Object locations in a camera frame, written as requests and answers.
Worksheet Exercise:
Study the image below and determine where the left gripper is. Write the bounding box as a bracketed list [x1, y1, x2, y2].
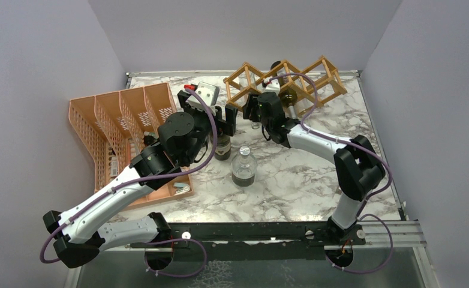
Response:
[179, 93, 237, 165]

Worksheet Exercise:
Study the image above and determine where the dark wine bottle front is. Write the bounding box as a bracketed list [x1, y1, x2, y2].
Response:
[278, 77, 297, 119]

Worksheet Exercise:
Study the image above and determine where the dark wine bottle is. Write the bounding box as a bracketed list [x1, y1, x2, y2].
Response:
[214, 134, 231, 161]
[278, 77, 297, 119]

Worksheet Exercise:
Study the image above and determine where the round clear bottle silver cap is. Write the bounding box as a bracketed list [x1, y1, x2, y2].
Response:
[231, 146, 257, 187]

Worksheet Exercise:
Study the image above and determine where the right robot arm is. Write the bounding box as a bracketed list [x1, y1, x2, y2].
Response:
[242, 92, 386, 244]

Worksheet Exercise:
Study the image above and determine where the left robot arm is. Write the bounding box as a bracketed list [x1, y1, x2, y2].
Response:
[40, 85, 226, 268]

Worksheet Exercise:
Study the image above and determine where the wooden wine rack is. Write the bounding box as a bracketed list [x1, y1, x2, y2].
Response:
[224, 55, 347, 116]

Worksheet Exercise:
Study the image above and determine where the red black small item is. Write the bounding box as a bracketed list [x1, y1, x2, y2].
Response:
[143, 134, 158, 146]

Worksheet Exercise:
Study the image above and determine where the peach plastic organizer tray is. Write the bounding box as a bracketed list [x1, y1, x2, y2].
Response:
[68, 82, 177, 192]

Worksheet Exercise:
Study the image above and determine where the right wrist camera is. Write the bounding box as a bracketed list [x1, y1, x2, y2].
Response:
[262, 76, 281, 95]

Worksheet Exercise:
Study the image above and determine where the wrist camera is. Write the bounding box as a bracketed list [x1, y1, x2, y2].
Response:
[184, 82, 220, 110]
[262, 76, 281, 95]

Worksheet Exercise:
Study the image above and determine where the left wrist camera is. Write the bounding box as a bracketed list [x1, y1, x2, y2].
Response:
[184, 82, 220, 110]

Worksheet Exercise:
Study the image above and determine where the black mounting rail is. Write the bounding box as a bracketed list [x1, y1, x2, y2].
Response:
[129, 221, 366, 262]

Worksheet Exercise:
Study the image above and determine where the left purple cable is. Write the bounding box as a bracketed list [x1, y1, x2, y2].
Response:
[40, 88, 218, 279]

